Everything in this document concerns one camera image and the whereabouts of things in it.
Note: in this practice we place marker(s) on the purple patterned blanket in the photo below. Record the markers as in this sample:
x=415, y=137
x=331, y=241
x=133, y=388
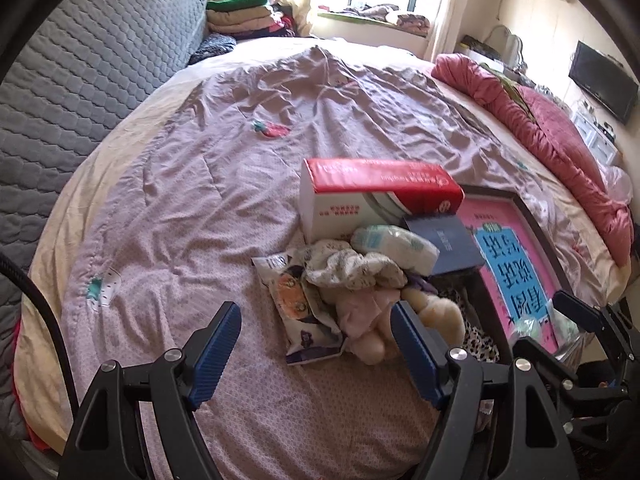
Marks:
x=225, y=185

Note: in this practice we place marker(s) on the navy blue box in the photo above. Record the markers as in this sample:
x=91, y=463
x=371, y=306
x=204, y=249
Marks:
x=450, y=245

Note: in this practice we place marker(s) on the red and white carton box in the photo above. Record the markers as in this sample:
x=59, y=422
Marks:
x=350, y=200

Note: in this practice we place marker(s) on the black television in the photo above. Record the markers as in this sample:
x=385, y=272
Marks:
x=600, y=80

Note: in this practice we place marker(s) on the white wet wipes packet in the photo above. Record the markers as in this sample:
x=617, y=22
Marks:
x=295, y=305

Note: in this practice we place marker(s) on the white drawer cabinet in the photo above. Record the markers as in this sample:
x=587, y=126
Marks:
x=597, y=135

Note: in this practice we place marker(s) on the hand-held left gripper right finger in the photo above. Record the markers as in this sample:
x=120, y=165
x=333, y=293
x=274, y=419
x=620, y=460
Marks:
x=415, y=355

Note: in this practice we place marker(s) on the clothes on windowsill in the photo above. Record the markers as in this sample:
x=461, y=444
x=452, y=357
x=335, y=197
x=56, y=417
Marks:
x=390, y=15

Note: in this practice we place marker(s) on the leopard print cloth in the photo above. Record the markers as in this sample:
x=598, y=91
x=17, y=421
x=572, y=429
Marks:
x=475, y=342

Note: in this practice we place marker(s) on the stack of folded clothes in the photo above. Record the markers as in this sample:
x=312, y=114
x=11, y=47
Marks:
x=245, y=15

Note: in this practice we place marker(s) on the grey quilted headboard cover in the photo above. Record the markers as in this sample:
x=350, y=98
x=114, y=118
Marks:
x=75, y=85

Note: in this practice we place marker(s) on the dark patterned bag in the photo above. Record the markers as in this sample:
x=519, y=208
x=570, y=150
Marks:
x=480, y=47

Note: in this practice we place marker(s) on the dark-framed pink storage box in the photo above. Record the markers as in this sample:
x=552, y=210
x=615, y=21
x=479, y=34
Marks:
x=510, y=270

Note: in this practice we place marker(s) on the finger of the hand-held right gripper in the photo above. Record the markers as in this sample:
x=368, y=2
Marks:
x=580, y=312
x=567, y=375

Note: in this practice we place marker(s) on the cream plush toy pink outfit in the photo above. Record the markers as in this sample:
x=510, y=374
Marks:
x=440, y=315

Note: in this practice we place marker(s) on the patterned white baby cloth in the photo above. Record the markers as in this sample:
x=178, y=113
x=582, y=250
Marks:
x=345, y=265

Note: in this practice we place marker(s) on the clear plastic packet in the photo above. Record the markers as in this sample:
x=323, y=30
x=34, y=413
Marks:
x=560, y=327

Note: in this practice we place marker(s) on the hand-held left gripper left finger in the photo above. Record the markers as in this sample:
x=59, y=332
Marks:
x=215, y=355

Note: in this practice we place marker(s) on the pink comforter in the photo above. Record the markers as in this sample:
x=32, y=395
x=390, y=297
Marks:
x=555, y=145

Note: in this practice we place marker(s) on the cream bed sheet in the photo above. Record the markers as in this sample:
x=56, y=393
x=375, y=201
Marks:
x=100, y=170

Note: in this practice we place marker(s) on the white framed mirror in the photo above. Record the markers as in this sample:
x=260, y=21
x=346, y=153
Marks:
x=505, y=45

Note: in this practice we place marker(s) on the dark patterned cloth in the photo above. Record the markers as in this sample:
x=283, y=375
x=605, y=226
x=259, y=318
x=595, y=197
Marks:
x=215, y=47

